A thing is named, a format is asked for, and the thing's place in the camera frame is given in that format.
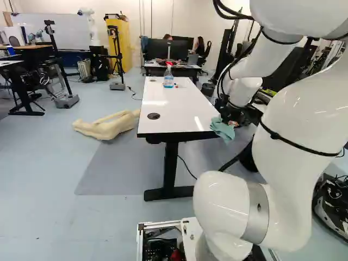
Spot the black round bin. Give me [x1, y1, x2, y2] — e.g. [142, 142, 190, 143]
[202, 83, 216, 96]

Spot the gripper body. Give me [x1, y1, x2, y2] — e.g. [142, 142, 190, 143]
[215, 93, 252, 127]

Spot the white table with black legs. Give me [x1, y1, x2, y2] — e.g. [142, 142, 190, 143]
[136, 76, 222, 202]

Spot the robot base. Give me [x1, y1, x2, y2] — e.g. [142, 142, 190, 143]
[136, 216, 209, 261]

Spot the green towel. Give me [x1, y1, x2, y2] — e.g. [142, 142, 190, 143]
[209, 116, 237, 145]

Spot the beige mannequin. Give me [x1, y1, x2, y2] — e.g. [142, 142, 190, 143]
[71, 108, 142, 141]

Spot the black camera stand grey base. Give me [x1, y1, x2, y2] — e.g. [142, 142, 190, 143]
[42, 19, 80, 110]

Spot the grey floor mat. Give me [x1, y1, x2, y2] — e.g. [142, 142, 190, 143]
[74, 140, 199, 196]

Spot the clear spray bottle blue liquid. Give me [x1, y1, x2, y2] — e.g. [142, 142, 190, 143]
[163, 61, 175, 89]

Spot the black tripod with grey base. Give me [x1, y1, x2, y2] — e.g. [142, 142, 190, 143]
[97, 25, 127, 92]

